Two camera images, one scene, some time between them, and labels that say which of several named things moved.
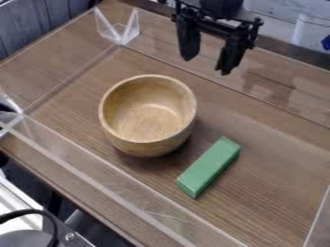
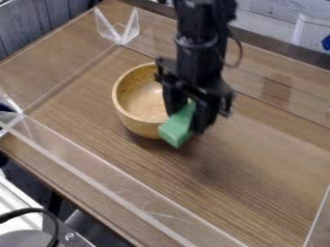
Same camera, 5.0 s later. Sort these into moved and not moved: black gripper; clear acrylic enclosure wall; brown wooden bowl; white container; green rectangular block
Moved: black gripper; green rectangular block; brown wooden bowl
Not moved: white container; clear acrylic enclosure wall
